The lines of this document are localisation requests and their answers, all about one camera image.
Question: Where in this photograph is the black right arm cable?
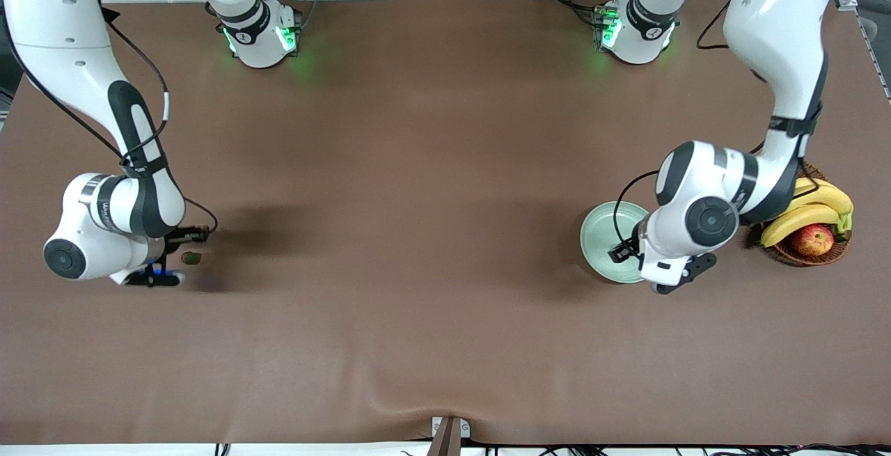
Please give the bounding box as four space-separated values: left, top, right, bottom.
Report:
6 7 219 235

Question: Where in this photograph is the brown table mat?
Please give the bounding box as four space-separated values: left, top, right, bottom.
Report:
0 0 891 447

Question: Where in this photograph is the brown wicker basket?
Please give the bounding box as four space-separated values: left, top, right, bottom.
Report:
762 162 852 267

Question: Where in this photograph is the grey metal clamp plate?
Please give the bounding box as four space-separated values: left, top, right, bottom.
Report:
431 416 471 439

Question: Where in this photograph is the large yellow banana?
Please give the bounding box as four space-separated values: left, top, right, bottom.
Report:
794 179 854 218

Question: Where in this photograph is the pale green round plate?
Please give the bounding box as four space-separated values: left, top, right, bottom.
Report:
579 201 653 284

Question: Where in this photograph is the red apple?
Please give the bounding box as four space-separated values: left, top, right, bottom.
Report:
791 224 835 257

